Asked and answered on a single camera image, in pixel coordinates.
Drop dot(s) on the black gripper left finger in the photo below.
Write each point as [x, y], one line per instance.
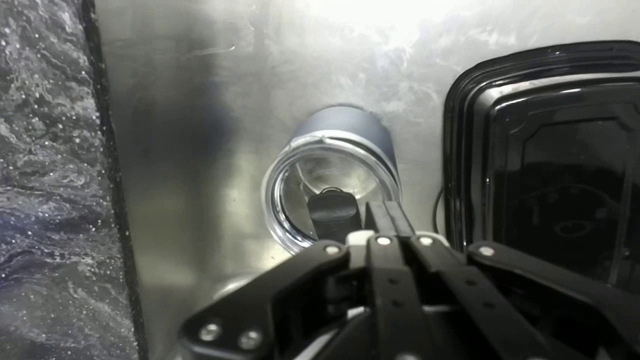
[287, 301]

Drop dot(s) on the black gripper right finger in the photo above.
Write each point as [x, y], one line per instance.
[520, 307]

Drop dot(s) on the clear plastic cup lid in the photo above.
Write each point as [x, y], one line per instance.
[292, 186]

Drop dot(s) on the black plastic food container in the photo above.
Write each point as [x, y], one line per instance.
[552, 166]

